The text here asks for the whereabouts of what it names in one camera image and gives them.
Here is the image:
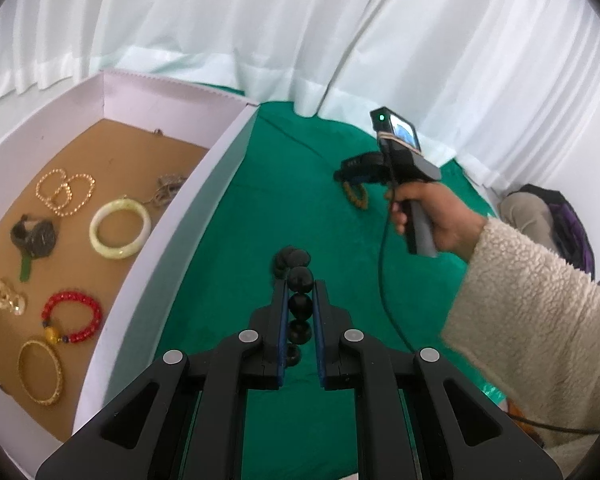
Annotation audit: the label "white curtain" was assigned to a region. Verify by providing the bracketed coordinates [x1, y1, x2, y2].
[0, 0, 600, 196]

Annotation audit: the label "gripper mounted camera screen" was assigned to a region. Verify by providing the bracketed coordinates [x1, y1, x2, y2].
[370, 107, 422, 153]

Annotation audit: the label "black large bead bracelet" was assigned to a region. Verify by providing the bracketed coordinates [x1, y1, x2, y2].
[272, 245, 315, 369]

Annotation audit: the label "gold bangle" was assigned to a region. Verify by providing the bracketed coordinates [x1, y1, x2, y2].
[17, 338, 65, 408]

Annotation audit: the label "pale jade bangle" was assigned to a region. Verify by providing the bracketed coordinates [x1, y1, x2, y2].
[88, 197, 152, 260]

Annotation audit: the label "bag pile beige purple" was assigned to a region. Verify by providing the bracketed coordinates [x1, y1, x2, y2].
[498, 184, 595, 278]

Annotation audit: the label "dark pendant green tassel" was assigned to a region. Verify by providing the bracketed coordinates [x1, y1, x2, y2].
[9, 214, 57, 283]

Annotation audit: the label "gold bead necklace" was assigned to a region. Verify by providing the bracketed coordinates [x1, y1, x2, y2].
[34, 167, 97, 219]

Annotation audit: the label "white cardboard box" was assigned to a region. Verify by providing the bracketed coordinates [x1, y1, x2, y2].
[0, 70, 258, 479]

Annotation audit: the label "dark brown bead bracelet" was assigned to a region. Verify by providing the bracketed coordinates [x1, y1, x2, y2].
[341, 180, 371, 212]

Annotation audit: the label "green velvet cloth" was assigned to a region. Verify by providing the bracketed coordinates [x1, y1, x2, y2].
[158, 102, 466, 479]

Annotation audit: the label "person's right hand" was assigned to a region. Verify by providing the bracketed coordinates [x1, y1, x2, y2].
[385, 182, 488, 263]

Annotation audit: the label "gold ring earrings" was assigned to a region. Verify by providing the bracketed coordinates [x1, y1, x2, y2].
[0, 280, 27, 316]

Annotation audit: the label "red bead bracelet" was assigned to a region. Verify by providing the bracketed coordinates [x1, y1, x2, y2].
[40, 289, 105, 346]

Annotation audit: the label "cream fleece right sleeve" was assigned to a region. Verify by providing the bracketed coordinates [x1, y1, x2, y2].
[439, 214, 600, 480]

